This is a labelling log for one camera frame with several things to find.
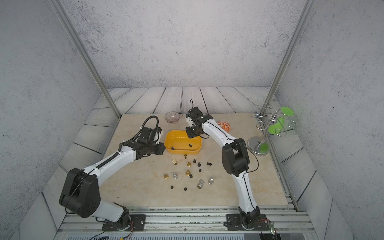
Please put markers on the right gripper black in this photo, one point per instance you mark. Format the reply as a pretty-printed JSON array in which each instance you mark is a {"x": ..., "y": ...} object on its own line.
[{"x": 190, "y": 134}]

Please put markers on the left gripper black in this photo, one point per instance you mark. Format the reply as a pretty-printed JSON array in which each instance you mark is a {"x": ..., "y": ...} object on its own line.
[{"x": 161, "y": 149}]

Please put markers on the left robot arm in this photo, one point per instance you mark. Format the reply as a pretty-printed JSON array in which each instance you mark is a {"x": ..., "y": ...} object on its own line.
[{"x": 81, "y": 191}]

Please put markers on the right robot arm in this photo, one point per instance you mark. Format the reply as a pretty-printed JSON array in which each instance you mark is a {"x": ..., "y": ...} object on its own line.
[{"x": 235, "y": 161}]

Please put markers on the yellow plastic storage box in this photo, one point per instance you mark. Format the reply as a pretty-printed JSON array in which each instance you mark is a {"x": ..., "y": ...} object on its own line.
[{"x": 180, "y": 141}]

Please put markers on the silver rook chess piece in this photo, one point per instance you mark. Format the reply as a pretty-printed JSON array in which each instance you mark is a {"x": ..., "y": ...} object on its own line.
[{"x": 200, "y": 184}]

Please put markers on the striped glass bowl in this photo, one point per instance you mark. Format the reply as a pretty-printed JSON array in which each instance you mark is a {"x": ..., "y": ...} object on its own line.
[{"x": 172, "y": 117}]

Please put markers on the orange patterned bowl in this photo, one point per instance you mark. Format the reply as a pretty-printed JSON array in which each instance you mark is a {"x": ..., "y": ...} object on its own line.
[{"x": 225, "y": 126}]

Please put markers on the metal cup tree stand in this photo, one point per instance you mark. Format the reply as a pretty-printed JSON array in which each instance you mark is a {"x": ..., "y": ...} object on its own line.
[{"x": 270, "y": 122}]

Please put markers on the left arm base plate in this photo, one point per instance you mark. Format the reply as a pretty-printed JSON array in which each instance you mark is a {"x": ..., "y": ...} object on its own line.
[{"x": 127, "y": 223}]

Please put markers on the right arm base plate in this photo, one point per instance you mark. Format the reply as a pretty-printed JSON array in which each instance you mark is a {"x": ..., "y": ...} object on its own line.
[{"x": 238, "y": 222}]

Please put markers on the right aluminium frame post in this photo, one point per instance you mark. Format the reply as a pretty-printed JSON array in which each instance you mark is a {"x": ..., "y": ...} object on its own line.
[{"x": 308, "y": 7}]

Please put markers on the aluminium frame post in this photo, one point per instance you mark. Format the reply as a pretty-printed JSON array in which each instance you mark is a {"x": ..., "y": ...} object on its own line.
[
  {"x": 70, "y": 30},
  {"x": 308, "y": 7}
]

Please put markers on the left aluminium frame post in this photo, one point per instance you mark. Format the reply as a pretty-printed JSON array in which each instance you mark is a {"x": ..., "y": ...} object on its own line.
[{"x": 70, "y": 30}]

